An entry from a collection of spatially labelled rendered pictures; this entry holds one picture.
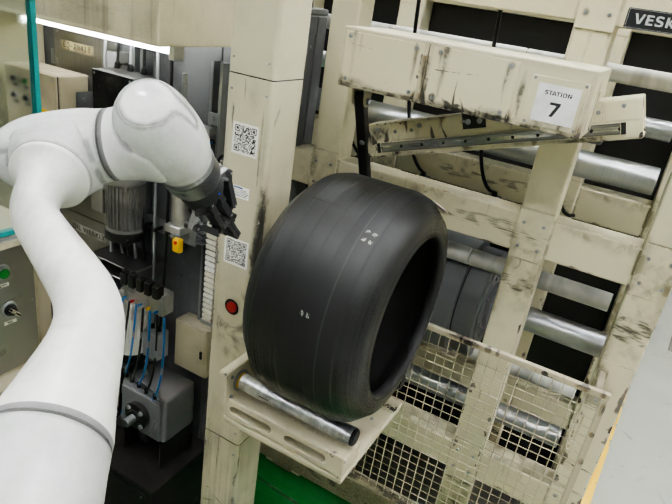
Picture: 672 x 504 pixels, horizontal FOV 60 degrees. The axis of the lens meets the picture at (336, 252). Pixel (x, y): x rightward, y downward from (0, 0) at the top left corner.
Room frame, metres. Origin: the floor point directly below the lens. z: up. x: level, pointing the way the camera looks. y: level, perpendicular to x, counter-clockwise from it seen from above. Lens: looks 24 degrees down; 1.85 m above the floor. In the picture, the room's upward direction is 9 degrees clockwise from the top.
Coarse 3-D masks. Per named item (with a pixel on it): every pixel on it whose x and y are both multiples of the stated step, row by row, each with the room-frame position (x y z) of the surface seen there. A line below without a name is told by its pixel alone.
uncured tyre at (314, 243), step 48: (336, 192) 1.23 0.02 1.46; (384, 192) 1.24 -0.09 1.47; (288, 240) 1.12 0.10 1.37; (336, 240) 1.10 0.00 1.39; (384, 240) 1.10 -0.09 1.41; (432, 240) 1.34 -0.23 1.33; (288, 288) 1.06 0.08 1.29; (336, 288) 1.03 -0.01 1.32; (384, 288) 1.05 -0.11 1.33; (432, 288) 1.41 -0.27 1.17; (288, 336) 1.03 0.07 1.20; (336, 336) 0.99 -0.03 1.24; (384, 336) 1.44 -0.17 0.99; (288, 384) 1.05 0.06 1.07; (336, 384) 0.99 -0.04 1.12; (384, 384) 1.22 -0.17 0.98
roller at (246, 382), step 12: (240, 384) 1.23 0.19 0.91; (252, 384) 1.22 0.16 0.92; (264, 396) 1.19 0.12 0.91; (276, 396) 1.19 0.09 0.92; (288, 408) 1.16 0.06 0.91; (300, 408) 1.16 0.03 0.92; (300, 420) 1.15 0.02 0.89; (312, 420) 1.13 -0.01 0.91; (324, 420) 1.13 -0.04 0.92; (324, 432) 1.12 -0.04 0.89; (336, 432) 1.10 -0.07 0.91; (348, 432) 1.10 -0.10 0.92; (348, 444) 1.09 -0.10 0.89
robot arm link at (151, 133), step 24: (120, 96) 0.73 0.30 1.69; (144, 96) 0.73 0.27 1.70; (168, 96) 0.74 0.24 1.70; (120, 120) 0.71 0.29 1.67; (144, 120) 0.71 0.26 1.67; (168, 120) 0.72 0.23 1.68; (192, 120) 0.77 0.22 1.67; (120, 144) 0.74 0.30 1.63; (144, 144) 0.72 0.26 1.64; (168, 144) 0.73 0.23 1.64; (192, 144) 0.76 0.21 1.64; (120, 168) 0.75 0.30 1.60; (144, 168) 0.75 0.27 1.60; (168, 168) 0.75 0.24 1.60; (192, 168) 0.78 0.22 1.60
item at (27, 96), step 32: (0, 0) 1.16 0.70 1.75; (32, 0) 1.22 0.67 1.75; (0, 32) 1.16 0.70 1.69; (32, 32) 1.21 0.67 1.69; (0, 64) 1.16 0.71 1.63; (32, 64) 1.22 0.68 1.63; (0, 96) 1.15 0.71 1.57; (32, 96) 1.21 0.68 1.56; (0, 192) 1.13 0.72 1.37; (0, 224) 1.13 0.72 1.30
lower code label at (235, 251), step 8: (232, 240) 1.35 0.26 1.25; (240, 240) 1.34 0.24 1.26; (224, 248) 1.36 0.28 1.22; (232, 248) 1.35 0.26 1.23; (240, 248) 1.34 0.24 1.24; (224, 256) 1.36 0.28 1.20; (232, 256) 1.35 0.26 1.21; (240, 256) 1.34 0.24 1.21; (232, 264) 1.35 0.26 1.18; (240, 264) 1.33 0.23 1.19
